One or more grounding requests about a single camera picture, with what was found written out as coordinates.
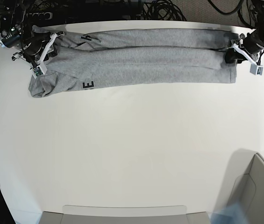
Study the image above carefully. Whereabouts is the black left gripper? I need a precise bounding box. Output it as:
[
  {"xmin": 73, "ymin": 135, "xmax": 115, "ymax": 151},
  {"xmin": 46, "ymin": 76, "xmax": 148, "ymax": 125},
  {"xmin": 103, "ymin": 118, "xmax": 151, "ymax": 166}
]
[{"xmin": 224, "ymin": 32, "xmax": 264, "ymax": 64}]

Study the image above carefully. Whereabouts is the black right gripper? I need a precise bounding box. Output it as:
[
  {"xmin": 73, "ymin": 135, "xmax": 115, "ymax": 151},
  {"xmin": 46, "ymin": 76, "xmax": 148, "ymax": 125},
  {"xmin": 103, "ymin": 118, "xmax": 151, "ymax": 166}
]
[{"xmin": 21, "ymin": 31, "xmax": 59, "ymax": 64}]

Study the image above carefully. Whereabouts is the grey T-shirt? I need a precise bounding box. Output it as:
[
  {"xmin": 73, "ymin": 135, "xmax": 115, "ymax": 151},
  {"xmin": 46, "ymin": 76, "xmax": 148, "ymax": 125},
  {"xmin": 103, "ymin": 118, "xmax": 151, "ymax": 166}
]
[{"xmin": 28, "ymin": 29, "xmax": 238, "ymax": 98}]

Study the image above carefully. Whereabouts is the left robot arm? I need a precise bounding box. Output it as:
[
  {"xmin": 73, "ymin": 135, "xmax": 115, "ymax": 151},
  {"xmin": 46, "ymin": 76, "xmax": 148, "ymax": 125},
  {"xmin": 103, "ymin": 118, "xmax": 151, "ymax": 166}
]
[{"xmin": 224, "ymin": 0, "xmax": 264, "ymax": 65}]

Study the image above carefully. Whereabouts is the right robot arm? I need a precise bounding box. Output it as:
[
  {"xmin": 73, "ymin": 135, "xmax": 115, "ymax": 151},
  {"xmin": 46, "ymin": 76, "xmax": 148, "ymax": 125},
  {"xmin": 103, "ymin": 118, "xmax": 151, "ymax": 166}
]
[{"xmin": 0, "ymin": 0, "xmax": 64, "ymax": 68}]

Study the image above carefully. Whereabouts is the grey side bin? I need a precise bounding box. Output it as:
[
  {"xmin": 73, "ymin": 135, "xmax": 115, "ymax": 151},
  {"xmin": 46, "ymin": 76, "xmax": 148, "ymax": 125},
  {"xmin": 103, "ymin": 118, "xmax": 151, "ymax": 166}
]
[{"xmin": 210, "ymin": 153, "xmax": 264, "ymax": 224}]

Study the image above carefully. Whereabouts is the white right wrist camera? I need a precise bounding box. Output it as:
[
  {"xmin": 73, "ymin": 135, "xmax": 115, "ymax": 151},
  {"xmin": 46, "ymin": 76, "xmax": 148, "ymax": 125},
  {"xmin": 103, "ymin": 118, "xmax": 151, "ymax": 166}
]
[{"xmin": 32, "ymin": 66, "xmax": 47, "ymax": 78}]

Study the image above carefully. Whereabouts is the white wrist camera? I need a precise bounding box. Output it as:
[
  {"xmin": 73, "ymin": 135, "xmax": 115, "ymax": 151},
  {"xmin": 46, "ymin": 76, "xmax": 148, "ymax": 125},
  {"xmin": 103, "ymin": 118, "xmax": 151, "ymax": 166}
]
[
  {"xmin": 32, "ymin": 66, "xmax": 47, "ymax": 78},
  {"xmin": 250, "ymin": 64, "xmax": 263, "ymax": 76}
]

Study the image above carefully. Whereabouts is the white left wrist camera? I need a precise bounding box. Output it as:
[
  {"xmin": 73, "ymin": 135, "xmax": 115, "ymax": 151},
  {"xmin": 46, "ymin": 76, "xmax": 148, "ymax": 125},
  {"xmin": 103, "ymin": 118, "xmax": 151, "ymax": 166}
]
[{"xmin": 250, "ymin": 64, "xmax": 263, "ymax": 76}]

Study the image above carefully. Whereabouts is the black cable bundle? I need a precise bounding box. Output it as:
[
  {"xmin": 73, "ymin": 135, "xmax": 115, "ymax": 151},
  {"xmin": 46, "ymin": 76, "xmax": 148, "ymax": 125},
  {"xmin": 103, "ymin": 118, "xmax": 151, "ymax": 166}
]
[{"xmin": 113, "ymin": 0, "xmax": 188, "ymax": 22}]

